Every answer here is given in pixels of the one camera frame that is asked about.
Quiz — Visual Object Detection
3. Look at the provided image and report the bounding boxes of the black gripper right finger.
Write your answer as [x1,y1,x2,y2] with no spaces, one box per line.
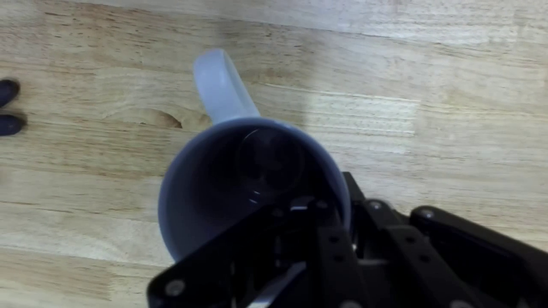
[340,170,548,308]

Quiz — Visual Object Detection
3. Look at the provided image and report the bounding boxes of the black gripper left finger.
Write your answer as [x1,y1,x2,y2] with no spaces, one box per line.
[145,196,369,308]

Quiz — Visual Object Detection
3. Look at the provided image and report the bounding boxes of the white ceramic mug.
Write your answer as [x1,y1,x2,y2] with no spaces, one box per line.
[157,49,352,264]

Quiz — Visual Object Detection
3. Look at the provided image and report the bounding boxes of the black glove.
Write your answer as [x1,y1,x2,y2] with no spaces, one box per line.
[0,78,28,138]

